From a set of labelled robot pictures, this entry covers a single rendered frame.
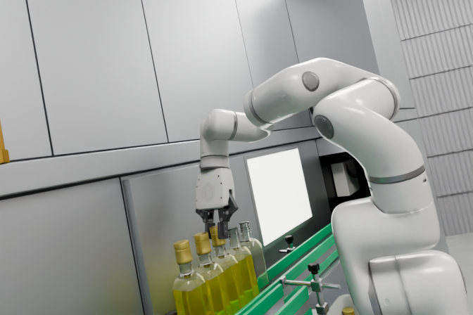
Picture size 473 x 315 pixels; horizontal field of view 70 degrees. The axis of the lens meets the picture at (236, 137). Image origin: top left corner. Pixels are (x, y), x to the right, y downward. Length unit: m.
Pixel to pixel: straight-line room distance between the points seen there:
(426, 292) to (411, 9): 4.10
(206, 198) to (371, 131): 0.48
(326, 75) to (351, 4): 1.16
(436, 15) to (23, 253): 4.42
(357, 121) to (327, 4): 1.36
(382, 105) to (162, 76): 0.66
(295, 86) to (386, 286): 0.35
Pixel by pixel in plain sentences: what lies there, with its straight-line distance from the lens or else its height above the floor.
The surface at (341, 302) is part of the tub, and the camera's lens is 1.17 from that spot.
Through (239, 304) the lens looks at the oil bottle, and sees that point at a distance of 0.90.
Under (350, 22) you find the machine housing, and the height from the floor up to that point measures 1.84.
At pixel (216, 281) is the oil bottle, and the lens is 0.82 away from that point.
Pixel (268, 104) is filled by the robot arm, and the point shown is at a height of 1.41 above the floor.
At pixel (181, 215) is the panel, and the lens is 0.95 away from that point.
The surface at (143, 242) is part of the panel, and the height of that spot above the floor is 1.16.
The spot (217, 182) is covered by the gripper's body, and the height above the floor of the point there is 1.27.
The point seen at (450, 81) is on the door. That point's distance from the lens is 4.48.
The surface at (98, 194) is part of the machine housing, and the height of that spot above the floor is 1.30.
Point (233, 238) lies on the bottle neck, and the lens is 0.90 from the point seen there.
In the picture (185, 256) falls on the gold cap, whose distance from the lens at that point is 0.78.
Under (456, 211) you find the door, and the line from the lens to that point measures 4.50.
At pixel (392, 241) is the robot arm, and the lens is 0.57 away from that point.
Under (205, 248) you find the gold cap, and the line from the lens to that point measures 0.81.
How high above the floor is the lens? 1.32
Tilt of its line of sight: 3 degrees up
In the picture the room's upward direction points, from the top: 11 degrees counter-clockwise
